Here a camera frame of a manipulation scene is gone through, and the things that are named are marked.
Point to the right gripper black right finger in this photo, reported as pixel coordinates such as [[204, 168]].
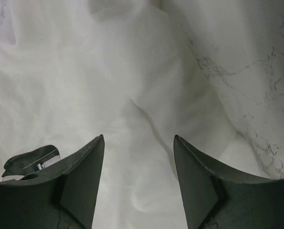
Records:
[[218, 196]]

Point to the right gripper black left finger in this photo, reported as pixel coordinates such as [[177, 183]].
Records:
[[41, 191]]

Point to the white t shirt robot print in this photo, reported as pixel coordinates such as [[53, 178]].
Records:
[[211, 71]]

